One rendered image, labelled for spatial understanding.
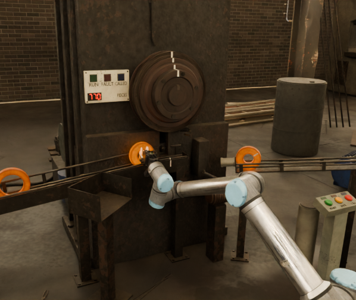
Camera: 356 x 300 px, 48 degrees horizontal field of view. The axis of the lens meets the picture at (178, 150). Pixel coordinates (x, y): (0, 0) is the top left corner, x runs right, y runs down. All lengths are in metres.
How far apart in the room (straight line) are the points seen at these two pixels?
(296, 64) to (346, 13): 3.86
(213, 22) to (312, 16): 3.92
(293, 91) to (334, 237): 2.74
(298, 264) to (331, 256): 0.69
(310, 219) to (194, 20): 1.36
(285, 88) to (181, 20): 2.61
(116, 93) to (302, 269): 1.37
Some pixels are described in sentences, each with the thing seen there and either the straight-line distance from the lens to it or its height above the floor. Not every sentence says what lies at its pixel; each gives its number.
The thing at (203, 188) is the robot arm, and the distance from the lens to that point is 2.11.
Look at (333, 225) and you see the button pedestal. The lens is 2.36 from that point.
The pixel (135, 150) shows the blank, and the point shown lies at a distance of 2.38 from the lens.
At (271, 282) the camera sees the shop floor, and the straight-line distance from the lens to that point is 2.65.
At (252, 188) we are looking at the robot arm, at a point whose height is 0.81.
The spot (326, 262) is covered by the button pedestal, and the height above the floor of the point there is 0.24.
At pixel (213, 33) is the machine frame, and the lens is 2.63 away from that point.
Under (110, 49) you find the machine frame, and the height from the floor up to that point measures 1.36.
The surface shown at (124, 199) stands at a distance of 2.16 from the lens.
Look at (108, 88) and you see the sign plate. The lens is 2.36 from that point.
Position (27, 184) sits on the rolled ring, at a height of 0.67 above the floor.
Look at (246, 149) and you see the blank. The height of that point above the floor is 0.76.
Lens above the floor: 1.50
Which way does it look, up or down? 17 degrees down
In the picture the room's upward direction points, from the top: 1 degrees clockwise
